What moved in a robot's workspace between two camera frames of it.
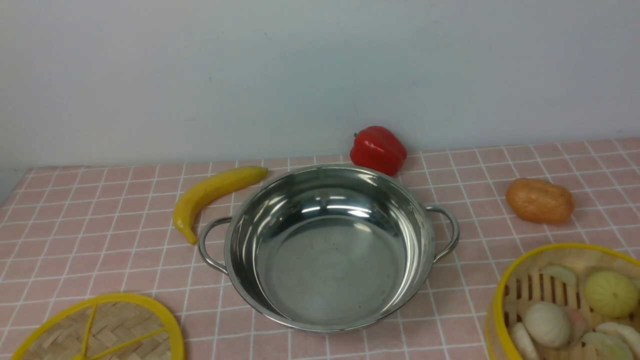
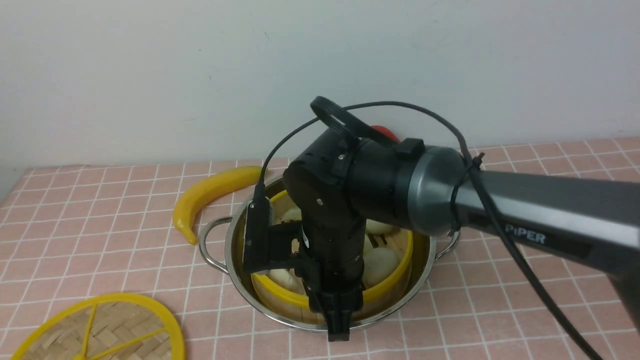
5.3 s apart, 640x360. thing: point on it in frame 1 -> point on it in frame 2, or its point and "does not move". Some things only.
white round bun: (547, 324) -> (378, 262)
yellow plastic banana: (210, 187) does not move
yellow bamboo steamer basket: (567, 301) -> (282, 291)
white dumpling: (526, 347) -> (288, 279)
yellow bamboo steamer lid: (125, 326) does not move
